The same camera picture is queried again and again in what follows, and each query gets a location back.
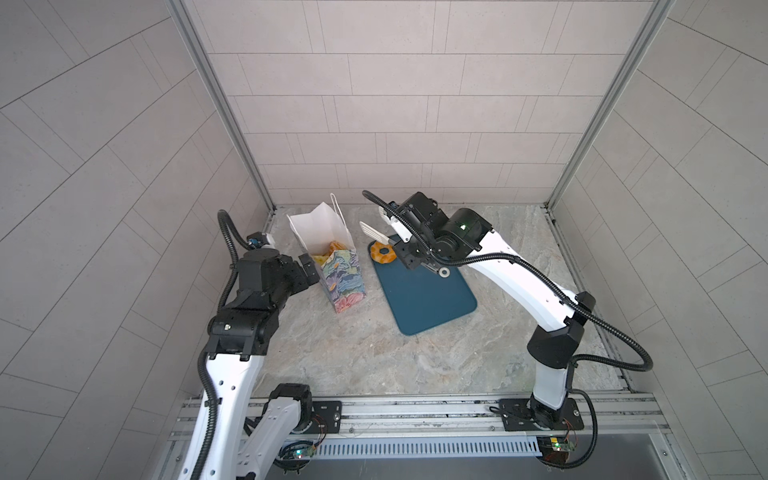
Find reddish brown fake croissant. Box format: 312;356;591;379
327;241;348;256

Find fake ring donut bread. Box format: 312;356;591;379
369;241;397;265

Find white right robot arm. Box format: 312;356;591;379
379;192;586;429

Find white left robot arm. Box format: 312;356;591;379
179;247;319;479

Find dark teal plastic tray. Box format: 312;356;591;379
371;259;478;336

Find left green circuit board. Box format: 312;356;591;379
279;440;317;461

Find green circuit board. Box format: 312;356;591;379
279;440;317;461
537;436;578;465

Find right green circuit board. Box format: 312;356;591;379
537;436;578;465

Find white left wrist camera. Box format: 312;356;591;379
246;232;275;249

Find floral paper bag white handles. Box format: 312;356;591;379
287;193;366;313

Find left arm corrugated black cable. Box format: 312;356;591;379
188;209;256;480

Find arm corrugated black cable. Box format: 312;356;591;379
188;209;256;480
361;190;654;470

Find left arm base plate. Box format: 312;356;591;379
292;400;343;435

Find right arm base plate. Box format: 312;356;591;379
496;398;584;432

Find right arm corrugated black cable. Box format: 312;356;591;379
361;190;654;470

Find aluminium corner post right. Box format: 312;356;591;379
545;0;675;213

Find aluminium corner post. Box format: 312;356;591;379
545;0;675;213
166;0;276;215

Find aluminium corner post left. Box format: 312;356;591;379
166;0;276;215

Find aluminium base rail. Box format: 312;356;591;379
170;392;670;462

